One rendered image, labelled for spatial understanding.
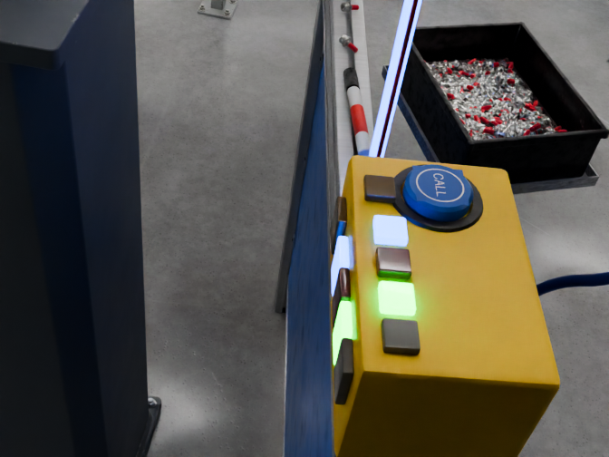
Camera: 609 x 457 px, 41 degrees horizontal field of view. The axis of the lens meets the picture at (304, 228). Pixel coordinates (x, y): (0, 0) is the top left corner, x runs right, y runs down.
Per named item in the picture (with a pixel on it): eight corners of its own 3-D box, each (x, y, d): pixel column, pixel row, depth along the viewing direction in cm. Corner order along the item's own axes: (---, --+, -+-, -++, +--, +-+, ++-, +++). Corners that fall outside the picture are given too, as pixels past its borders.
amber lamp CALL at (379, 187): (394, 204, 47) (397, 197, 46) (363, 201, 46) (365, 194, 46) (392, 183, 48) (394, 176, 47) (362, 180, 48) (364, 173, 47)
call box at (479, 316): (503, 487, 46) (567, 384, 39) (328, 476, 46) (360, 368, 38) (465, 276, 58) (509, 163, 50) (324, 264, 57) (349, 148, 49)
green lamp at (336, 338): (343, 367, 44) (352, 334, 42) (333, 366, 44) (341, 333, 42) (343, 335, 45) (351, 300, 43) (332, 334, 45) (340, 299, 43)
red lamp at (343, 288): (343, 331, 45) (351, 297, 43) (332, 330, 45) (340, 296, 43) (342, 301, 47) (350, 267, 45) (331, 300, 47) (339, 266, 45)
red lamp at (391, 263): (410, 280, 43) (412, 273, 42) (376, 277, 43) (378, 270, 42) (407, 255, 44) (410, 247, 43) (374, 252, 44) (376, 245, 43)
